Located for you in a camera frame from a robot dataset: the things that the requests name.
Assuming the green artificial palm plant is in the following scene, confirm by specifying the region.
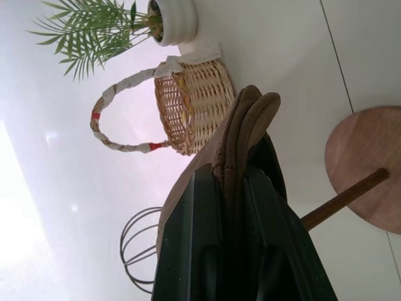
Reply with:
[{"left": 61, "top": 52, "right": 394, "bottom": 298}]
[{"left": 27, "top": 0, "right": 164, "bottom": 83}]

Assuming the brown cap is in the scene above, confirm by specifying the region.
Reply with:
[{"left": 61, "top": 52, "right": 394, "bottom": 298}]
[{"left": 158, "top": 84, "right": 281, "bottom": 251}]

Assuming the white ribbed plant pot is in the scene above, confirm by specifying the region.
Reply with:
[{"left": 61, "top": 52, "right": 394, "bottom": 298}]
[{"left": 147, "top": 0, "right": 199, "bottom": 48}]

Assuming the wooden hat stand with wire head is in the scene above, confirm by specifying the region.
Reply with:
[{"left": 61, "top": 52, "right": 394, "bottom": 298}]
[{"left": 120, "top": 105, "right": 401, "bottom": 295}]

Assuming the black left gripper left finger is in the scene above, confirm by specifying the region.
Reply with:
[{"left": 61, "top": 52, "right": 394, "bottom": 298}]
[{"left": 152, "top": 165, "right": 227, "bottom": 301}]

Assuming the wicker basket with wrapped handle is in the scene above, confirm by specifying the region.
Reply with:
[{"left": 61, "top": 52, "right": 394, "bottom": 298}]
[{"left": 90, "top": 57, "right": 236, "bottom": 157}]

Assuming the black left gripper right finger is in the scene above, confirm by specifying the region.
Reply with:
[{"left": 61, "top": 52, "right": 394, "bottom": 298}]
[{"left": 242, "top": 134, "right": 338, "bottom": 301}]

